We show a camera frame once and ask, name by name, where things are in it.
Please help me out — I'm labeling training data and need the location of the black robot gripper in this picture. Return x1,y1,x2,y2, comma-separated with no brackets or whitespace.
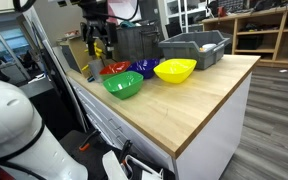
78,0,118,59

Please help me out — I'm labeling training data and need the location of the orange red plastic bowl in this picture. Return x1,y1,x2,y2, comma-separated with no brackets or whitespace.
100,61,131,80

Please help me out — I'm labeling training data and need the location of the green plastic bowl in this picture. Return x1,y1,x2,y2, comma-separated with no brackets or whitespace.
103,71,144,100

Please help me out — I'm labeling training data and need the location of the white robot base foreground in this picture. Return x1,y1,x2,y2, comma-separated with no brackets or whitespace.
0,80,88,180

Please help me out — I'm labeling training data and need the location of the blue plastic bowl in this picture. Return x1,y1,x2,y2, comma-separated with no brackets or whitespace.
127,59,160,79

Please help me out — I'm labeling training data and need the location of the yellow plastic bowl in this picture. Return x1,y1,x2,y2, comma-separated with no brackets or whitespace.
154,59,197,84

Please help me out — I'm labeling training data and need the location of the yellow clamp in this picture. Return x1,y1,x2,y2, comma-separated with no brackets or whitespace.
93,42,103,59

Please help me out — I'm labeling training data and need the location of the cardboard box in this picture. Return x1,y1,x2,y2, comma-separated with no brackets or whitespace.
57,35,118,79

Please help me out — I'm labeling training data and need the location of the grey plastic cup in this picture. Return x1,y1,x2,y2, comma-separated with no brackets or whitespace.
88,59,104,83

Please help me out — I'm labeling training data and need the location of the dark grey fabric bin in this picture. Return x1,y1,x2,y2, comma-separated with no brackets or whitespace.
117,25,162,62

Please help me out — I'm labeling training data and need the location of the grey plastic bin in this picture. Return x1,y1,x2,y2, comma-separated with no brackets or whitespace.
158,30,230,70

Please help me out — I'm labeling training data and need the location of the white cabinet with wooden top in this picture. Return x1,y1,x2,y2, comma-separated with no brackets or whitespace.
66,55,259,180

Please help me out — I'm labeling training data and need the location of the wooden shelving unit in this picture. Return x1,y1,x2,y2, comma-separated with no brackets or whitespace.
202,6,288,68

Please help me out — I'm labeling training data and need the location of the orange handled tool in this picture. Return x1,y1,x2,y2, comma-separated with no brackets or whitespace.
79,129,101,152

